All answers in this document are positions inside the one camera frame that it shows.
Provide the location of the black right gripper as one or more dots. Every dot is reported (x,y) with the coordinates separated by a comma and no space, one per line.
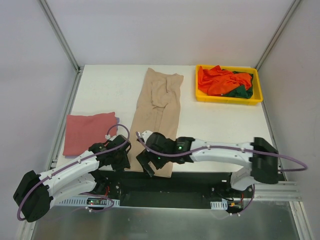
(145,159)

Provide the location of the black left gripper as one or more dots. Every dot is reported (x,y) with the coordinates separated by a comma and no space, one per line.
(120,160)

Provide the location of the beige t shirt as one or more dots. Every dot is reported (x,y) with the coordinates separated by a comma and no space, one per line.
(158,110)

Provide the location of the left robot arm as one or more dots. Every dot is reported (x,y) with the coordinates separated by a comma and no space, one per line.
(37,193)

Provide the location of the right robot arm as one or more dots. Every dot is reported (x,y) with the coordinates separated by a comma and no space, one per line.
(258,159)

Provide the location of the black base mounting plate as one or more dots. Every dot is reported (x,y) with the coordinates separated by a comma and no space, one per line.
(183,190)

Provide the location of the folded purple t shirt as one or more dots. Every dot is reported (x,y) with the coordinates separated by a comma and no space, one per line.
(118,120)

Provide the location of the folded red t shirt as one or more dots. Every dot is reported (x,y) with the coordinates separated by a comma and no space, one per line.
(85,132)

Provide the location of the yellow plastic bin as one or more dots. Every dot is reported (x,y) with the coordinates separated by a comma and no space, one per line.
(257,91)

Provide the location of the orange t shirt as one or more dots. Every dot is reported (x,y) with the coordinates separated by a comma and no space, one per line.
(217,81)

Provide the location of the green t shirt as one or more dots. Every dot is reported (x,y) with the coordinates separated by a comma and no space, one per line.
(242,91)

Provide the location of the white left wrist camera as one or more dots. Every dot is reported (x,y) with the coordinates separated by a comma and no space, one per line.
(109,137)

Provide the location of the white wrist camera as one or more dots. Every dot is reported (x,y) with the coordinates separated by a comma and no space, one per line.
(146,134)
(109,137)

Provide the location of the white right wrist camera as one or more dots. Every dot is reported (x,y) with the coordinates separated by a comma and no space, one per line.
(146,134)

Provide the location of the left perforated cable tray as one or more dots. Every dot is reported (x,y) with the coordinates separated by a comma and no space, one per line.
(88,201)

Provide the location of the perforated cable tray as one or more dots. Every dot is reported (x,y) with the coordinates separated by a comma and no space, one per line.
(219,205)
(88,201)

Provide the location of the aluminium frame rail left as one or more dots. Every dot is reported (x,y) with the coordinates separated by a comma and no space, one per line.
(59,135)

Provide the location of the aluminium frame rail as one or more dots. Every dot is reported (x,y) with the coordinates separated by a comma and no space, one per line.
(59,135)
(283,191)

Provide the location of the right perforated cable tray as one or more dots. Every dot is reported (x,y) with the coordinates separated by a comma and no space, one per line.
(219,205)

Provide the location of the aluminium front frame rail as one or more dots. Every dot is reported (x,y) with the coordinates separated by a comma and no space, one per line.
(283,191)

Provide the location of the aluminium frame post left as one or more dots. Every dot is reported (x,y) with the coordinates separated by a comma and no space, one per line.
(59,34)

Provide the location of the aluminium frame post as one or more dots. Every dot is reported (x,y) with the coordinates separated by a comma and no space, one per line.
(278,32)
(59,34)

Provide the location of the aluminium frame post right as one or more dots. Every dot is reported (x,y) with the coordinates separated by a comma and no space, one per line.
(278,32)

